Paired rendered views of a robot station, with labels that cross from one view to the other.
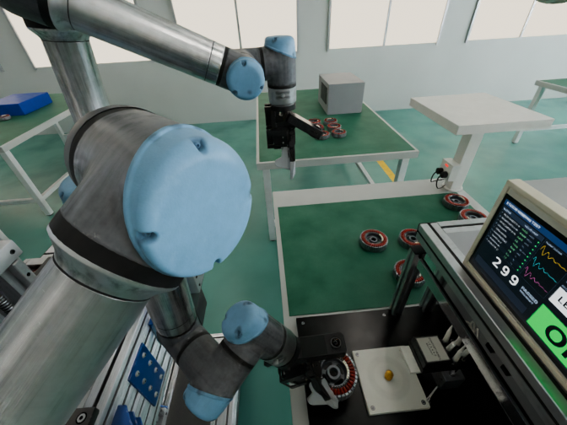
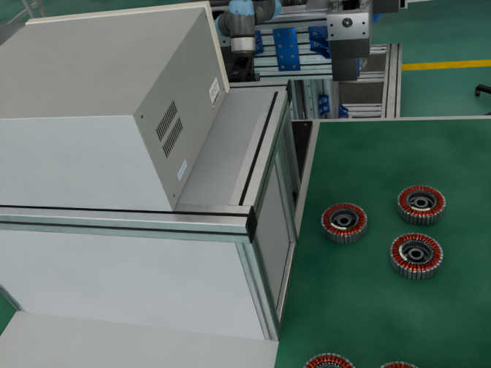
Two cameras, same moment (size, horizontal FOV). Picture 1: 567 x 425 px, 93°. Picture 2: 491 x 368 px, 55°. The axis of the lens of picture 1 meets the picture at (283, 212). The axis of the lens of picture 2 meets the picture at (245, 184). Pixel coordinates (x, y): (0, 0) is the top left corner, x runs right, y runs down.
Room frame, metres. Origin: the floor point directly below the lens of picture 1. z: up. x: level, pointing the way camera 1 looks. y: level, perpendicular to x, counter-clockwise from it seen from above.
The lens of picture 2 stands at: (0.76, -1.24, 1.66)
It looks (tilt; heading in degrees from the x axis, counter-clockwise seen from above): 41 degrees down; 115
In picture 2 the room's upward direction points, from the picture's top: 14 degrees counter-clockwise
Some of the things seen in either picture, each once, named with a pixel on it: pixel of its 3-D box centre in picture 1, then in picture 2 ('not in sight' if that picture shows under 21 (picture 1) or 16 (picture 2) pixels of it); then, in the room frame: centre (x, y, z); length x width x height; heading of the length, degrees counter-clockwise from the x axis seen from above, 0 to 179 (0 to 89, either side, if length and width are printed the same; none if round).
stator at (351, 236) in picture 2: (409, 272); (344, 223); (0.62, -0.45, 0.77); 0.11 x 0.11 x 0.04
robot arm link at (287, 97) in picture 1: (282, 95); not in sight; (0.76, -0.01, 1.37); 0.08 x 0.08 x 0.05
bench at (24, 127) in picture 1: (44, 146); not in sight; (3.07, 2.78, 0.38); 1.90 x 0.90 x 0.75; 3
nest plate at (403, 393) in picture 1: (387, 378); not in sight; (0.28, -0.25, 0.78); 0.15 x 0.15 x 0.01; 3
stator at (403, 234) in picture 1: (413, 239); (416, 255); (0.79, -0.53, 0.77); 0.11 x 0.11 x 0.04
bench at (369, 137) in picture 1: (314, 150); not in sight; (2.54, -0.35, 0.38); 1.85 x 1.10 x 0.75; 3
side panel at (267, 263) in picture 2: not in sight; (272, 241); (0.50, -0.64, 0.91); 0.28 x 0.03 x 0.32; 93
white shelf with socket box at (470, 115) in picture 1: (454, 158); not in sight; (1.09, -0.79, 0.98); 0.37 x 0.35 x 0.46; 3
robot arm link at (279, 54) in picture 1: (279, 61); not in sight; (0.76, -0.01, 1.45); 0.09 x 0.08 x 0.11; 99
